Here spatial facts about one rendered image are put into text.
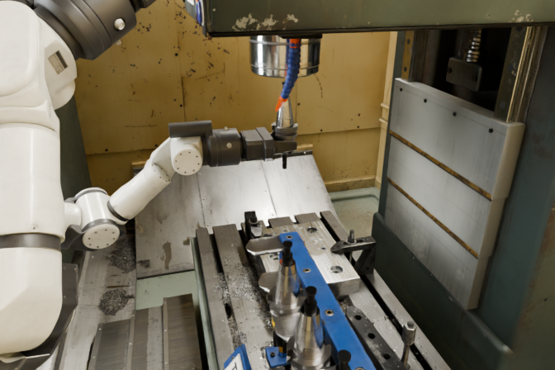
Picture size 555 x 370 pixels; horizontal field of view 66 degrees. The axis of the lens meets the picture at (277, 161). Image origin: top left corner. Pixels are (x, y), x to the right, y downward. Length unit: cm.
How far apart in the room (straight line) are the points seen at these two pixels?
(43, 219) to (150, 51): 158
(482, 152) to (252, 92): 123
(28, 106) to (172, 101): 157
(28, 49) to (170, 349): 101
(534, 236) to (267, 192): 125
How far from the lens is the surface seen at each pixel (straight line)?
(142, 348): 138
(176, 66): 198
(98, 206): 105
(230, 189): 202
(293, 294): 71
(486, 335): 128
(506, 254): 117
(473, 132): 111
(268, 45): 91
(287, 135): 101
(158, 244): 187
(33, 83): 47
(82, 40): 53
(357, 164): 238
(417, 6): 73
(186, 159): 95
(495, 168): 107
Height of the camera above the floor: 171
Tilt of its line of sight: 24 degrees down
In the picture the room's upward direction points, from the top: straight up
